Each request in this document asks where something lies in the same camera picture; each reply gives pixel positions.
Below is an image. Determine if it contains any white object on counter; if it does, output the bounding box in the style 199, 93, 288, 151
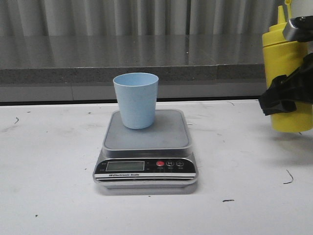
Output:
291, 0, 313, 18

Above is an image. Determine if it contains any grey stone counter ledge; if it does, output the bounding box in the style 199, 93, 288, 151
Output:
0, 34, 266, 103

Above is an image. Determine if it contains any light blue plastic cup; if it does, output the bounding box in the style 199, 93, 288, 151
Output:
113, 72, 159, 129

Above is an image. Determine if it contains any yellow squeeze bottle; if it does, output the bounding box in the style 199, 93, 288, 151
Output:
262, 5, 313, 132

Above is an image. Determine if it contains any silver electronic kitchen scale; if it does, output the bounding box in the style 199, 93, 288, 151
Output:
93, 109, 199, 195

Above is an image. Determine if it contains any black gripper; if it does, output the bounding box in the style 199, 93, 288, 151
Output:
258, 53, 313, 116

